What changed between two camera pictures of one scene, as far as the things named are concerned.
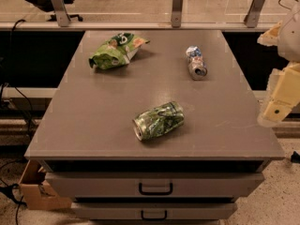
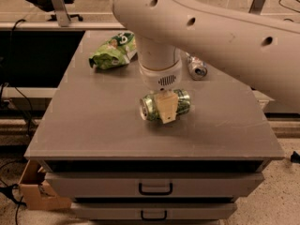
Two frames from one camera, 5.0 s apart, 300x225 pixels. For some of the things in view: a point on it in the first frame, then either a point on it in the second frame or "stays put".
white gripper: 292,39 → 157,78
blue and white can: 197,67 stays put
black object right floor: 295,157 stays put
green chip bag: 116,52 stays put
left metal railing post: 62,14 stays put
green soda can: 157,120 → 149,110
